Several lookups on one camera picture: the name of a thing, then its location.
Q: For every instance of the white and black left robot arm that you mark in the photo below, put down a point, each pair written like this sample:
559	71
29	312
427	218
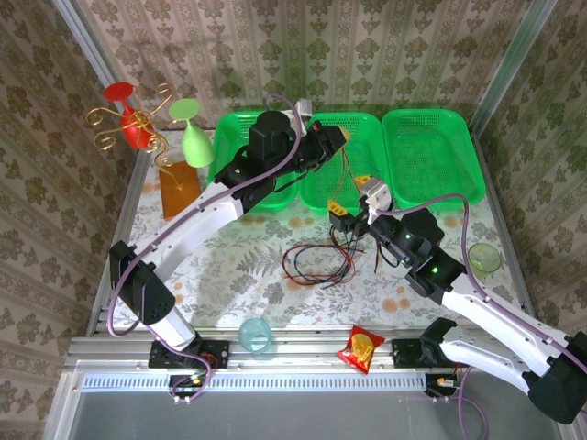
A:
183	229

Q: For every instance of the green perforated plastic basket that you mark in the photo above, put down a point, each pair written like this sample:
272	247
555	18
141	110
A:
321	192
426	151

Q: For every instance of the green basket with sticker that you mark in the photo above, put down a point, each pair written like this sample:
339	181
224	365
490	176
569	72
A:
229	137

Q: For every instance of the green translucent cup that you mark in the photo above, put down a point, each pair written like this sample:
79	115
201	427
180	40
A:
485	259

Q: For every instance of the light green plastic goblet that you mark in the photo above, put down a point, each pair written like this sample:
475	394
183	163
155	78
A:
195	146

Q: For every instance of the floral patterned tablecloth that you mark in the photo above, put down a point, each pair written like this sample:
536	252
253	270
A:
229	275

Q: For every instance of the red snack packet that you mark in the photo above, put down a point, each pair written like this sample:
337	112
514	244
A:
360	348

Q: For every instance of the red plastic goblet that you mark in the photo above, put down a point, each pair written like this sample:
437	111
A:
130	130

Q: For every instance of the black controller board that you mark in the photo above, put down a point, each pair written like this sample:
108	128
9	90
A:
442	385
188	385

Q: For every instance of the teal translucent cup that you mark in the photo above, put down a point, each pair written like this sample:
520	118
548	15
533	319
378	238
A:
254	337

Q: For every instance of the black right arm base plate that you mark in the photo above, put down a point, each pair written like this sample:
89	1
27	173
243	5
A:
406	353

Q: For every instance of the aluminium frame rail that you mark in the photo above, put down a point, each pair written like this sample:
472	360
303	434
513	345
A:
312	344

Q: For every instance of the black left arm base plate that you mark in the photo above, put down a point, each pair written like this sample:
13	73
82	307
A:
215	353

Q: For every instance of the aluminium frame post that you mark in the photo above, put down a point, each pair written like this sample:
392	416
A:
78	23
513	59

